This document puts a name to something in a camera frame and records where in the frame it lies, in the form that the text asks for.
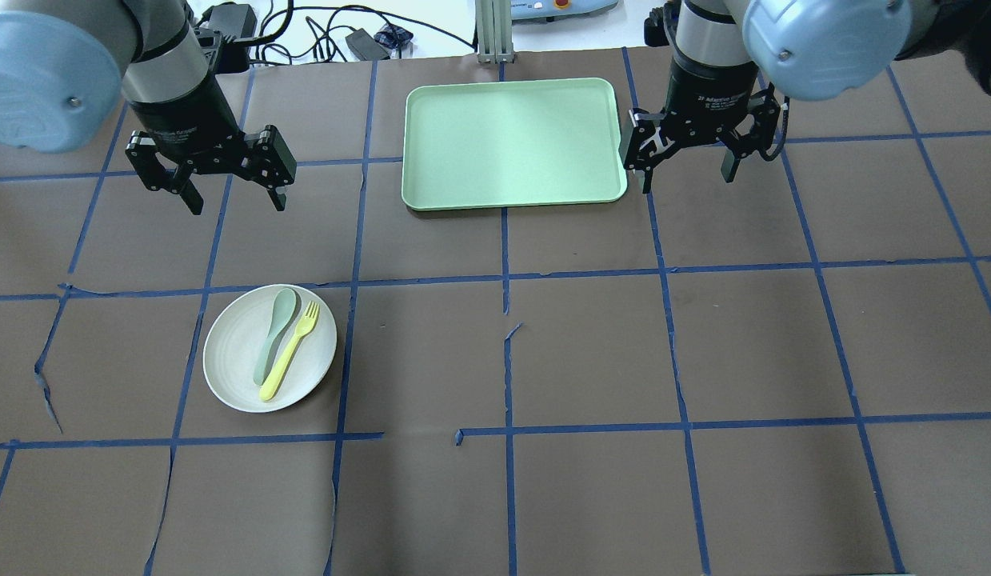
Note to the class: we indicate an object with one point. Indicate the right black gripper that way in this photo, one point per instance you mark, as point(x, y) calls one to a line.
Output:
point(705, 98)

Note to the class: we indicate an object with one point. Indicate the yellow plastic fork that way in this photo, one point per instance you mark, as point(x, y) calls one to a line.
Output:
point(306, 324)

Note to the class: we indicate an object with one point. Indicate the aluminium frame post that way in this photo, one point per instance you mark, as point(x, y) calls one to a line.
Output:
point(492, 25)

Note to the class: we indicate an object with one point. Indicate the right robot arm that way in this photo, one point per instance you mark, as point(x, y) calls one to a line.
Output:
point(816, 50)

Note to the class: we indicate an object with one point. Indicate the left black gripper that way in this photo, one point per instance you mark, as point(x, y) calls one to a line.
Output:
point(185, 110)

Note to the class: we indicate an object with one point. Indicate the black power adapter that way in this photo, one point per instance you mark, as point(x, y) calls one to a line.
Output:
point(365, 47)

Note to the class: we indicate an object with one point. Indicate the black power brick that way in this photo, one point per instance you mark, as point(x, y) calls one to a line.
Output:
point(230, 19)

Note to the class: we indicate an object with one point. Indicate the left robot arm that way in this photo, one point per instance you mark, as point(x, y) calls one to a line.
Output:
point(64, 64)

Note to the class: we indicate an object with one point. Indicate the pale green spoon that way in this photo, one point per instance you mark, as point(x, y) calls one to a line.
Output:
point(283, 310)

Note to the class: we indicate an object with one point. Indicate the cream round plate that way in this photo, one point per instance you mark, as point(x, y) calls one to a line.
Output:
point(236, 336)

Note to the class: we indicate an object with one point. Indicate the light green tray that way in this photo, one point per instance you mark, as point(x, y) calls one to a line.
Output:
point(508, 144)

